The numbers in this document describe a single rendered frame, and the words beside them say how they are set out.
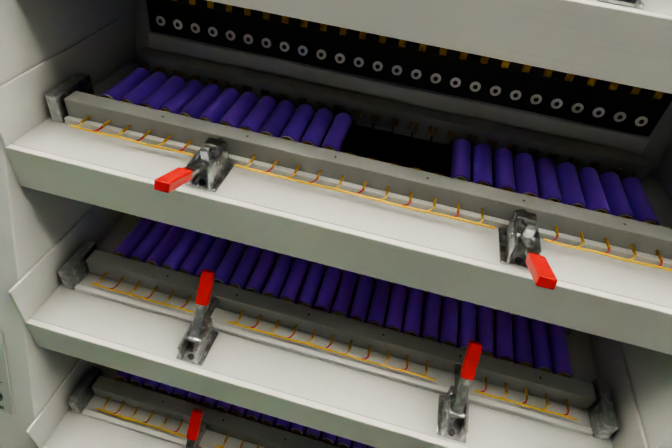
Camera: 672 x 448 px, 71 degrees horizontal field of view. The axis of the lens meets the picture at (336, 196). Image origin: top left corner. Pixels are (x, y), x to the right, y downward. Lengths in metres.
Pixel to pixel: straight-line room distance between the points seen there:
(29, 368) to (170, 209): 0.28
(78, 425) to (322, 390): 0.35
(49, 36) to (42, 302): 0.28
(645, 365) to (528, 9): 0.35
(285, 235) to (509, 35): 0.23
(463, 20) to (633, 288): 0.24
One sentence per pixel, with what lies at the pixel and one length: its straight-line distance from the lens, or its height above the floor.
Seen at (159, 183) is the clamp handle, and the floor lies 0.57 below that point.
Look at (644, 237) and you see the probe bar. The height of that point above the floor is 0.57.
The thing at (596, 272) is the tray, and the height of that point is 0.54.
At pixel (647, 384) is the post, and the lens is 0.54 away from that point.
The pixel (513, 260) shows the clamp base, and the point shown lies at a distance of 0.40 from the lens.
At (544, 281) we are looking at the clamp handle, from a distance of 0.33.
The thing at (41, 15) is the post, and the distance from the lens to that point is 0.52.
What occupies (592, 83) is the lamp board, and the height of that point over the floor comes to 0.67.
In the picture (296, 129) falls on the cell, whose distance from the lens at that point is 0.45.
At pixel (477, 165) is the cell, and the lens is 0.46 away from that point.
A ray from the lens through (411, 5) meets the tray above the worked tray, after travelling 0.34.
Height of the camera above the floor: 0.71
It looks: 23 degrees down
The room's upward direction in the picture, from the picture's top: 11 degrees clockwise
